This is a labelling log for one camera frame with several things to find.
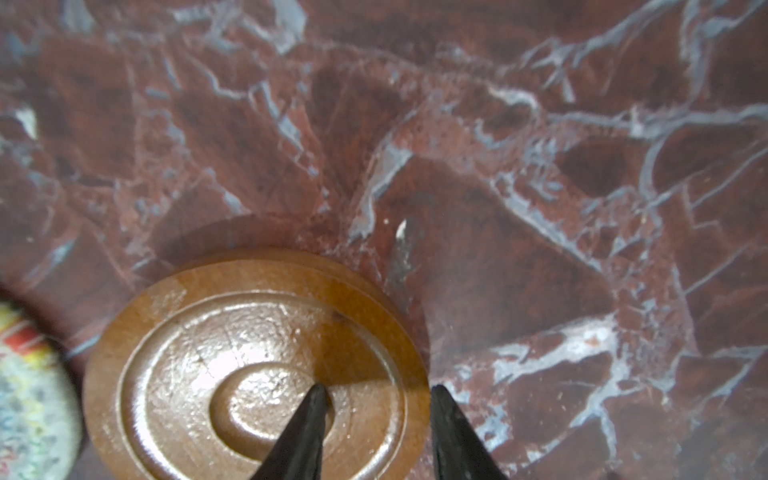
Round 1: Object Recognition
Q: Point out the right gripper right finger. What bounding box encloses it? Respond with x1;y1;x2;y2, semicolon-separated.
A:
430;385;507;480

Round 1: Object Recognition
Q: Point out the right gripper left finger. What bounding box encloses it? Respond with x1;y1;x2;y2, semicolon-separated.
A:
251;383;329;480

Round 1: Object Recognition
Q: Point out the white rainbow rope coaster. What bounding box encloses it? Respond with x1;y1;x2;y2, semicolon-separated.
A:
1;301;83;479

